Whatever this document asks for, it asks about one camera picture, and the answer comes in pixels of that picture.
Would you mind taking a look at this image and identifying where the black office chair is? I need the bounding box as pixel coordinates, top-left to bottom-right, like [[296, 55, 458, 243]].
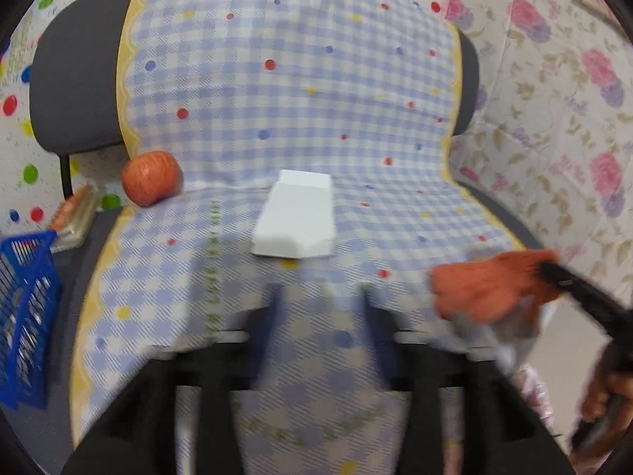
[[28, 0, 545, 475]]

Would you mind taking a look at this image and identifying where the small orange object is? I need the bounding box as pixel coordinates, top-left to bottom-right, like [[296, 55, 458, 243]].
[[49, 192, 82, 231]]

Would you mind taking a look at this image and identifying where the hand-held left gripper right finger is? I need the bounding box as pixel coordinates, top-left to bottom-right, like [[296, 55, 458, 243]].
[[361, 287, 577, 475]]

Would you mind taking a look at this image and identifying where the blue checked dotted cloth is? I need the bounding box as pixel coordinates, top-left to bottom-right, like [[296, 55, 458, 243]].
[[69, 0, 525, 475]]

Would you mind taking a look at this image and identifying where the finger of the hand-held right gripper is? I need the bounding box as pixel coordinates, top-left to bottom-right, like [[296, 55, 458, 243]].
[[540, 262, 633, 344]]

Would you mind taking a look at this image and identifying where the floral plastic sheet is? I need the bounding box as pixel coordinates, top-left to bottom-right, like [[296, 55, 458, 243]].
[[435, 0, 633, 308]]

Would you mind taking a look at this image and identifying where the blue plastic basket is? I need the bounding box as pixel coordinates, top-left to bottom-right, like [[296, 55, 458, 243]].
[[0, 230, 63, 410]]

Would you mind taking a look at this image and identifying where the white cardboard box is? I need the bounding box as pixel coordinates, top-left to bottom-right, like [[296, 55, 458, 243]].
[[250, 169, 336, 259]]

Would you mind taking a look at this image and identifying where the red apple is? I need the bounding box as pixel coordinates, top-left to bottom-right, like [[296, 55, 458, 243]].
[[121, 151, 184, 207]]

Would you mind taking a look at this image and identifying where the person's right hand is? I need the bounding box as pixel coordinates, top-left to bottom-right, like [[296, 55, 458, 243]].
[[581, 366, 633, 439]]

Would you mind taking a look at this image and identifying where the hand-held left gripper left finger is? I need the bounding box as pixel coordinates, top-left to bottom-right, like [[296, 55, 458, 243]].
[[62, 284, 285, 475]]

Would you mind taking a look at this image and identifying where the orange knitted cloth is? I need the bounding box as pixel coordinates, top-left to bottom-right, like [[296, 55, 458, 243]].
[[428, 250, 562, 325]]

